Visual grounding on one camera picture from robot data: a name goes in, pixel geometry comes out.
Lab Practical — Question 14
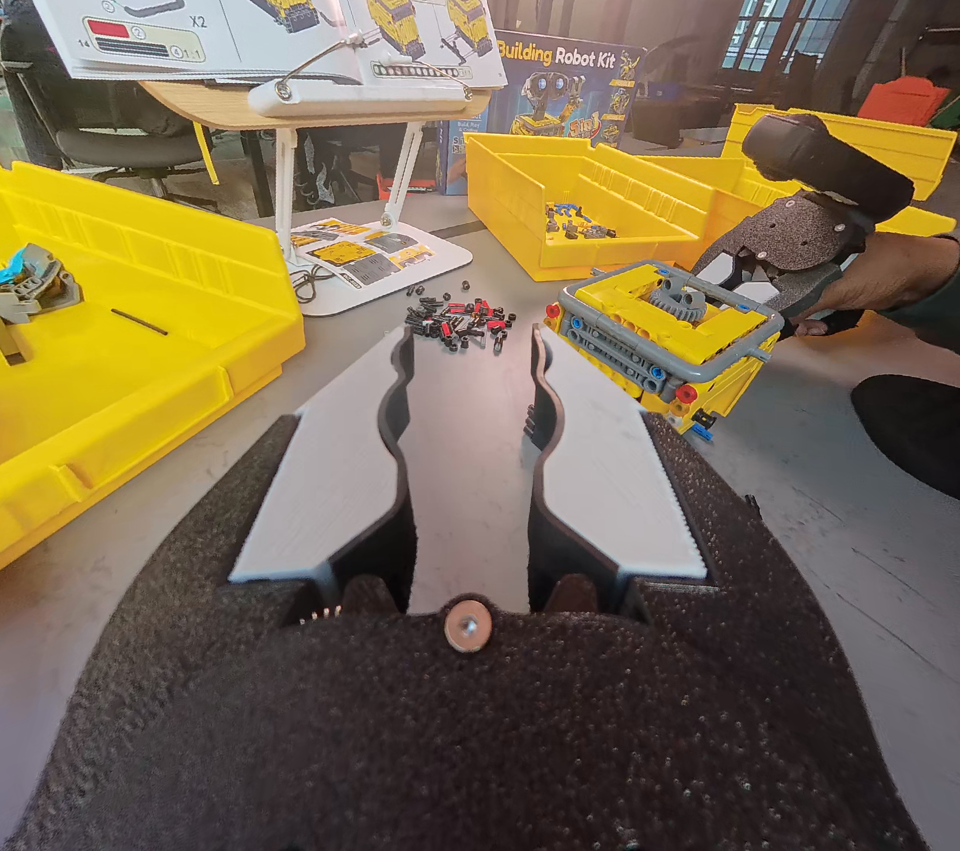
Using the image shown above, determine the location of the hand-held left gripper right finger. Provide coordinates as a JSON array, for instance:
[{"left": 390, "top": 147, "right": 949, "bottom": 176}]
[{"left": 526, "top": 324, "right": 710, "bottom": 618}]

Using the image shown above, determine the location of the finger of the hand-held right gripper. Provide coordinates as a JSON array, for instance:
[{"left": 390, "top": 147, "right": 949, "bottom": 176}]
[
  {"left": 691, "top": 251, "right": 753, "bottom": 290},
  {"left": 736, "top": 277, "right": 789, "bottom": 338}
]

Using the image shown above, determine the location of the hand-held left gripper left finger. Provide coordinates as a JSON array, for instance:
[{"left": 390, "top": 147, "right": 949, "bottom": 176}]
[{"left": 227, "top": 324, "right": 419, "bottom": 616}]

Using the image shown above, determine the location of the yellow lego robot model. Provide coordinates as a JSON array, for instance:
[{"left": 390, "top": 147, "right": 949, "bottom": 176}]
[{"left": 542, "top": 260, "right": 786, "bottom": 445}]

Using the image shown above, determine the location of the yellow storage bin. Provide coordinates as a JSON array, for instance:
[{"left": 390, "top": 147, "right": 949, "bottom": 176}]
[
  {"left": 463, "top": 131, "right": 726, "bottom": 284},
  {"left": 0, "top": 161, "right": 309, "bottom": 569}
]

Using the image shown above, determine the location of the person's right forearm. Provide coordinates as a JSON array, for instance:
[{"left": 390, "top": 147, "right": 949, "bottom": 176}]
[{"left": 879, "top": 260, "right": 960, "bottom": 347}]

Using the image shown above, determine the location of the lego instruction booklet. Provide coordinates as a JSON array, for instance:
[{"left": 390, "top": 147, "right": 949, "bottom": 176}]
[{"left": 287, "top": 215, "right": 438, "bottom": 287}]

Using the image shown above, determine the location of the black lego axle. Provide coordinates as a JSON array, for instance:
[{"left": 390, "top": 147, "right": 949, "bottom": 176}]
[{"left": 110, "top": 306, "right": 171, "bottom": 338}]

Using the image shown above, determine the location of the black lego beam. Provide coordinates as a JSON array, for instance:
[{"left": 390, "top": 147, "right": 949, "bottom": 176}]
[{"left": 0, "top": 320, "right": 37, "bottom": 370}]

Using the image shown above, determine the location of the person's right hand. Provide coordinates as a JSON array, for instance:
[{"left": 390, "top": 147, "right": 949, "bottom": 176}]
[{"left": 791, "top": 230, "right": 960, "bottom": 338}]

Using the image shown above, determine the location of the heap of grey blue parts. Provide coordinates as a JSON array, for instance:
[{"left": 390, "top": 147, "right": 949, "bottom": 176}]
[{"left": 543, "top": 198, "right": 619, "bottom": 245}]

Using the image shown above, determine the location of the red jacket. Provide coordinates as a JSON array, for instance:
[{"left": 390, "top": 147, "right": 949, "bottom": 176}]
[{"left": 853, "top": 73, "right": 951, "bottom": 130}]

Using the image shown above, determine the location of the pile of black red pins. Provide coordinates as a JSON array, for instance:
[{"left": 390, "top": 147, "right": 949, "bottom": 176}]
[{"left": 403, "top": 290, "right": 520, "bottom": 351}]

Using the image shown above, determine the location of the blue robot kit box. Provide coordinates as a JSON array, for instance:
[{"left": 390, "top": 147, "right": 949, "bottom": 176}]
[{"left": 433, "top": 28, "right": 649, "bottom": 197}]

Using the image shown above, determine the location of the black office chair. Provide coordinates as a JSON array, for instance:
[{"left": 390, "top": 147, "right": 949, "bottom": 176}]
[{"left": 0, "top": 17, "right": 220, "bottom": 201}]

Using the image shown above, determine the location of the black cable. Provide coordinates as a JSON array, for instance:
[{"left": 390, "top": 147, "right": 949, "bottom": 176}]
[{"left": 287, "top": 268, "right": 333, "bottom": 306}]

